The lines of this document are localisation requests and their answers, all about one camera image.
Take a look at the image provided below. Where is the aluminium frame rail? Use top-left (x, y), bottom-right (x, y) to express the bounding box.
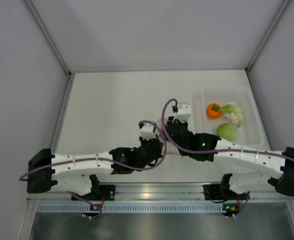
top-left (24, 0), bottom-right (72, 77)

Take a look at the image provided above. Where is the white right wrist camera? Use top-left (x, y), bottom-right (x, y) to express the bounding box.
top-left (172, 102), bottom-right (192, 123)

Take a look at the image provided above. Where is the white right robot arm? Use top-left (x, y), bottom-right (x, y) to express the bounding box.
top-left (165, 116), bottom-right (294, 199)

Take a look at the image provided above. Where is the white slotted cable duct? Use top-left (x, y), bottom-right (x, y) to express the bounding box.
top-left (37, 202), bottom-right (226, 214)

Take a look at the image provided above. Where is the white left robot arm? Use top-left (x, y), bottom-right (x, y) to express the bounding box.
top-left (21, 137), bottom-right (164, 200)

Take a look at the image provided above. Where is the white perforated plastic basket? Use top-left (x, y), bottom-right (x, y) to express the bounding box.
top-left (192, 88), bottom-right (265, 148)

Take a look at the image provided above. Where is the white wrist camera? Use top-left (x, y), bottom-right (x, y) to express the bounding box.
top-left (139, 123), bottom-right (156, 140)
top-left (172, 102), bottom-right (192, 123)

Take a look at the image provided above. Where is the clear zip top bag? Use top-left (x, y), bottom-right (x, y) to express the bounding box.
top-left (155, 118), bottom-right (182, 158)

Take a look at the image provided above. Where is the fake green apple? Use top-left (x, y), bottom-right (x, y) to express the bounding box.
top-left (216, 123), bottom-right (238, 142)

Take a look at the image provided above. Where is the fake orange persimmon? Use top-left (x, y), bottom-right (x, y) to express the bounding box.
top-left (206, 103), bottom-right (222, 119)

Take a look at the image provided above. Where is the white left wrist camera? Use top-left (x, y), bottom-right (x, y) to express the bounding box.
top-left (139, 123), bottom-right (156, 140)

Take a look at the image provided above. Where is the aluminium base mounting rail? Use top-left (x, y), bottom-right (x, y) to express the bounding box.
top-left (27, 182), bottom-right (294, 202)

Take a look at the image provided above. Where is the fake white cauliflower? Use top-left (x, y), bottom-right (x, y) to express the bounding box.
top-left (220, 103), bottom-right (245, 128)

